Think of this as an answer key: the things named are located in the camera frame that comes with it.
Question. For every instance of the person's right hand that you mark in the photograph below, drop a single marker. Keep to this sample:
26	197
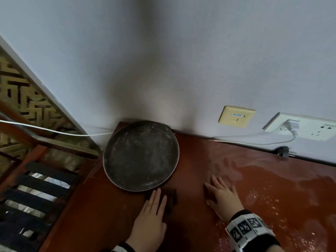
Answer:
225	202

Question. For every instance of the beige wall plate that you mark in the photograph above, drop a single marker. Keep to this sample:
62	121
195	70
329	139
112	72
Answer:
236	116

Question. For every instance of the white wall power socket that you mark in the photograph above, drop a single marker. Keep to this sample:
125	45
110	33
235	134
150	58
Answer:
317	128

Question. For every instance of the person's left hand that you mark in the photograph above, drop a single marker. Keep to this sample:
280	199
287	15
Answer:
149	228

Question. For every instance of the round grey metal tray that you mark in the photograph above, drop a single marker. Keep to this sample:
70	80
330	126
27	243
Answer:
140	156

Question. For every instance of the white paper sheet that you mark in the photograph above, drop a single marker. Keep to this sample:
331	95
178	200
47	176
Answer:
36	191

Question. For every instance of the brown cleaning cloth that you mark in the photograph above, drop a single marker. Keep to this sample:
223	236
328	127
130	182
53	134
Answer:
171	198

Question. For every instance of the black power plug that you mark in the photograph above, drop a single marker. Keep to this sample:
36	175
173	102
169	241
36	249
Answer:
283	151

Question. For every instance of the white power plug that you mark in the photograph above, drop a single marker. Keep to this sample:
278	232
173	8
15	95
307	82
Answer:
292	127

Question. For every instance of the person's right forearm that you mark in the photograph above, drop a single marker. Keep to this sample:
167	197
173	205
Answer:
278	249

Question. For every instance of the gold lattice screen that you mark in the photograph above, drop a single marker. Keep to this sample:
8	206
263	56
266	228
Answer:
26	99

